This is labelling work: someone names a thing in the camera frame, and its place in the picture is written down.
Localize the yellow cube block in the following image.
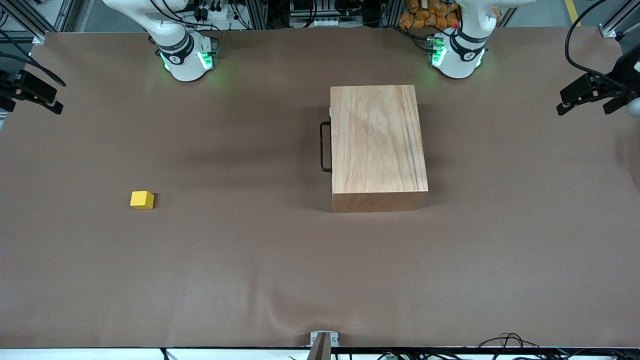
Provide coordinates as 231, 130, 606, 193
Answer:
130, 191, 156, 210

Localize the pile of orange objects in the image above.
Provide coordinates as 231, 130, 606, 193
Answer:
398, 0, 462, 30

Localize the white power strip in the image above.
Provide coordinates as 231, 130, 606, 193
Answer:
180, 0, 251, 31

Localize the light wooden cabinet box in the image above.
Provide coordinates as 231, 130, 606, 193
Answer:
330, 85, 429, 213

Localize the aluminium equipment rack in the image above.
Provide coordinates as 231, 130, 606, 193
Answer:
250, 0, 401, 29

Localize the brown table cover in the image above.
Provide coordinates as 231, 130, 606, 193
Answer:
0, 26, 640, 349

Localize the aluminium frame strut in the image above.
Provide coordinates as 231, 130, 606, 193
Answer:
597, 0, 640, 39
0, 0, 76, 46

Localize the tangle of black cables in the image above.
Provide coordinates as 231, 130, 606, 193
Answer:
477, 331, 640, 360

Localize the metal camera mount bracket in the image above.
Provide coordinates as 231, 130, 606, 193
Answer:
309, 330, 342, 360

